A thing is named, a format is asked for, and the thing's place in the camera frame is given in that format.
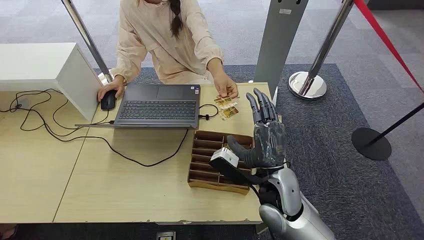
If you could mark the person's left hand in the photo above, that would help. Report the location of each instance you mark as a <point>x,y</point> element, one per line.
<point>225,86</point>

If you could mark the person's right hand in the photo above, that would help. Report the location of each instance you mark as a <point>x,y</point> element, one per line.
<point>114,86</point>

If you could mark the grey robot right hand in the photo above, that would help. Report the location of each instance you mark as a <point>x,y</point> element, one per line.
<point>270,142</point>

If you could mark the black computer mouse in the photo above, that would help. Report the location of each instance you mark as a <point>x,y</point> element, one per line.
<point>108,103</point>

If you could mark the person's left forearm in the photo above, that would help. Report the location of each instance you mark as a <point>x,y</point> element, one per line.
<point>215,68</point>

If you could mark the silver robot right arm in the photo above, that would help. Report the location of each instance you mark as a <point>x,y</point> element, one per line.
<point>288,188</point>

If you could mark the small tan card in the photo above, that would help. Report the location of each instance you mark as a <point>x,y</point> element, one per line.
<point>280,118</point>

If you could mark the wooden card organizer tray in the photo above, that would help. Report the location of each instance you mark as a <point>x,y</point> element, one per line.
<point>205,145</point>

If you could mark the person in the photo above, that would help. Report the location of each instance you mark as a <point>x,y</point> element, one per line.
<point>165,39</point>

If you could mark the dark grey laptop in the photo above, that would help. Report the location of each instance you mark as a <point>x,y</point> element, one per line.
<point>159,111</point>

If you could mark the grey kiosk pillar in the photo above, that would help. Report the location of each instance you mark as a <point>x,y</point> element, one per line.
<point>278,43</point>

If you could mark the white box cabinet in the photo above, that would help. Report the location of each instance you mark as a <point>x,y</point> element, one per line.
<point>33,63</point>

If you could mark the metal floor socket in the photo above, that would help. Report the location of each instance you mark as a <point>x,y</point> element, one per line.
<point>165,236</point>

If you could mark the red barrier belt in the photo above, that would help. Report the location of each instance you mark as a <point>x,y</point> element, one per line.
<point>381,33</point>

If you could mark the dark brown rounded object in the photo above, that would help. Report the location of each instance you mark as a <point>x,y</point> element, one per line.
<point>6,233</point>

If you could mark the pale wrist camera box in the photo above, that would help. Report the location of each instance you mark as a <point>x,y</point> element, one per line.
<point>227,157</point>

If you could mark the chrome stanchion post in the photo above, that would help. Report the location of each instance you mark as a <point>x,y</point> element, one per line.
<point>84,33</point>
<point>308,86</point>

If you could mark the black stanchion post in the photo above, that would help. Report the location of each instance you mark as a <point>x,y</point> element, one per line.
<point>371,144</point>

